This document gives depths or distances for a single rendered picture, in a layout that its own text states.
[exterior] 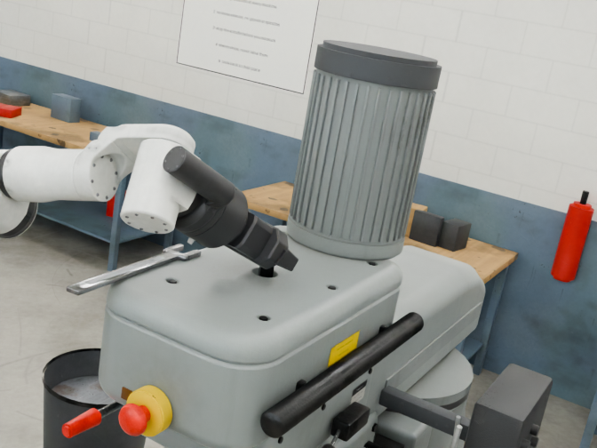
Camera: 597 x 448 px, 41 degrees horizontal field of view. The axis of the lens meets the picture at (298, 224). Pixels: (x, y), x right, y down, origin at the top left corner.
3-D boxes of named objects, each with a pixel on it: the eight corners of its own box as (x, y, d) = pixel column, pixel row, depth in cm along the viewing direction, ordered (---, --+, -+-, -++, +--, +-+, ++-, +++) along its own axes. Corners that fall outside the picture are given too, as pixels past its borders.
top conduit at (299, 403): (281, 444, 94) (285, 418, 93) (251, 429, 96) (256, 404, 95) (421, 334, 132) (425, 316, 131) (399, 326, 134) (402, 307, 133)
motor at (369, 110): (371, 270, 122) (414, 62, 113) (263, 233, 131) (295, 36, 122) (419, 245, 139) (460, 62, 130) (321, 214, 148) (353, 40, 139)
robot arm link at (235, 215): (210, 256, 115) (154, 222, 106) (244, 199, 115) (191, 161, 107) (266, 289, 106) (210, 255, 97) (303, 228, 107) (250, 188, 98)
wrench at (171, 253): (83, 299, 95) (84, 292, 95) (59, 289, 97) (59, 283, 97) (200, 255, 116) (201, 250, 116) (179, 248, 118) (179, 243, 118)
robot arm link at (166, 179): (165, 252, 102) (101, 214, 94) (185, 177, 106) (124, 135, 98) (234, 246, 96) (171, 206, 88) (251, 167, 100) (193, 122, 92)
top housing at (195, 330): (236, 472, 94) (257, 351, 90) (75, 389, 106) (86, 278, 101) (394, 351, 134) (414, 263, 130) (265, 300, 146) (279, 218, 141)
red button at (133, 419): (138, 444, 95) (141, 414, 93) (112, 430, 96) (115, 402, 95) (155, 433, 97) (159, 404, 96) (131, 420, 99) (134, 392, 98)
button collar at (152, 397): (159, 444, 97) (165, 401, 95) (123, 425, 100) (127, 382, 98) (170, 438, 99) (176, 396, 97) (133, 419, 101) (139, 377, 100)
